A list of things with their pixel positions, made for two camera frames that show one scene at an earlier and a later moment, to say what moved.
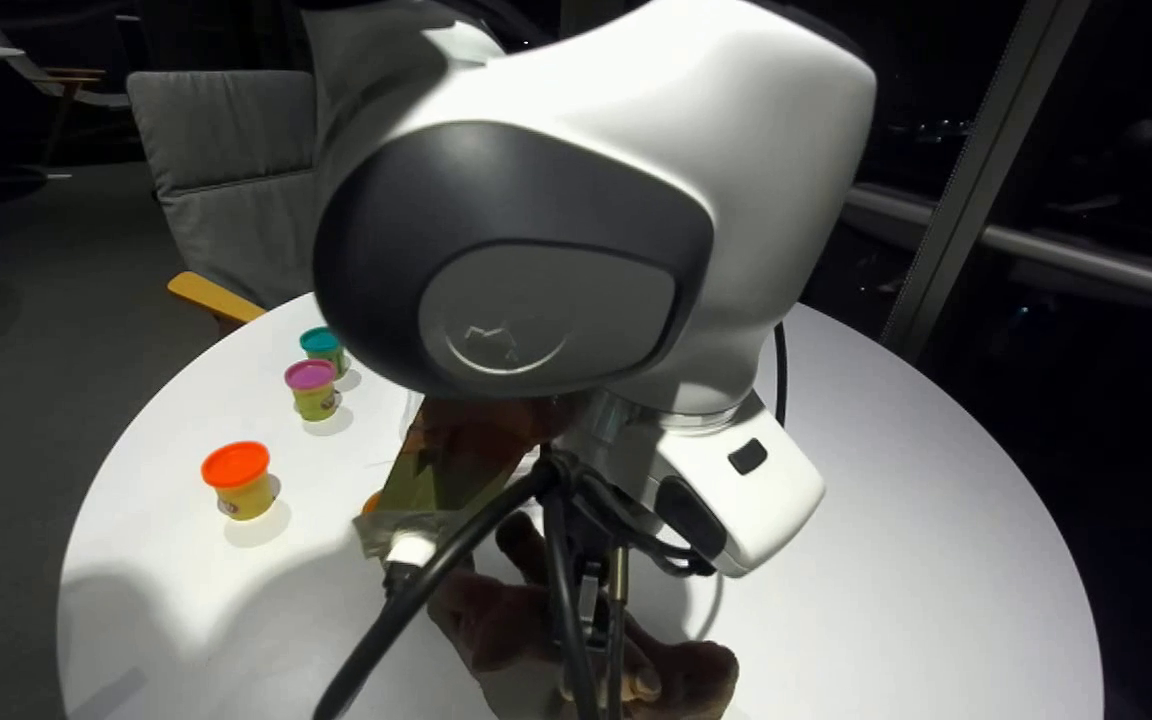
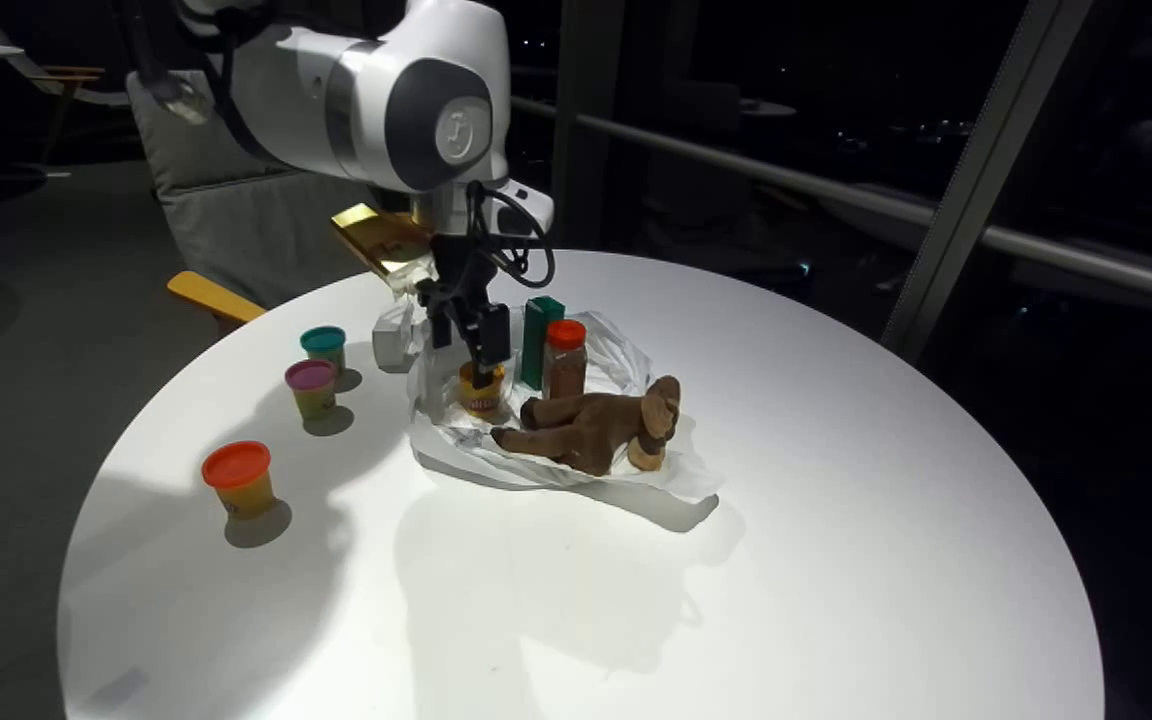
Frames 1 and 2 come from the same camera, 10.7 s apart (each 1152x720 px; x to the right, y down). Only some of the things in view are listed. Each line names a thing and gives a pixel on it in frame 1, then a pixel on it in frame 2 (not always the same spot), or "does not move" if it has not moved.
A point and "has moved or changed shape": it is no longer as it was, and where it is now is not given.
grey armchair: [242, 156] does not move
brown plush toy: [524, 663] has moved or changed shape
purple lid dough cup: [312, 389] does not move
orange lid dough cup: [242, 477] does not move
